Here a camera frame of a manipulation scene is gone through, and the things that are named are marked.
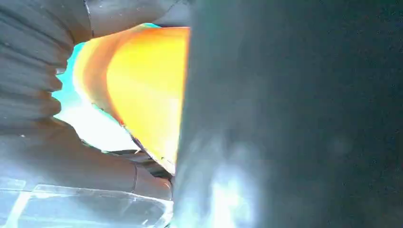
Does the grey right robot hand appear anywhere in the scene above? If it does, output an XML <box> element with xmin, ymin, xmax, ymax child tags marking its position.
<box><xmin>0</xmin><ymin>0</ymin><xmax>191</xmax><ymax>228</ymax></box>

